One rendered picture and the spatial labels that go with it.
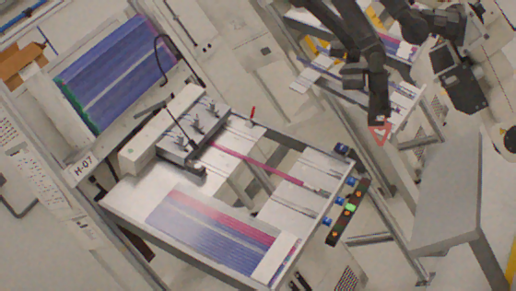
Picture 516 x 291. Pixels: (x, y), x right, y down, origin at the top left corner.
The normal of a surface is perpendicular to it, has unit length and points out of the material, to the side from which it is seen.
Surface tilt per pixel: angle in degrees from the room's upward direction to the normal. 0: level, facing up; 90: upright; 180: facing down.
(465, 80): 90
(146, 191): 44
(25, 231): 90
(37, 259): 90
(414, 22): 90
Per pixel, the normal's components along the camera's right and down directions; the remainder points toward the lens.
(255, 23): -0.48, 0.60
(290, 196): 0.07, -0.70
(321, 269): 0.68, -0.21
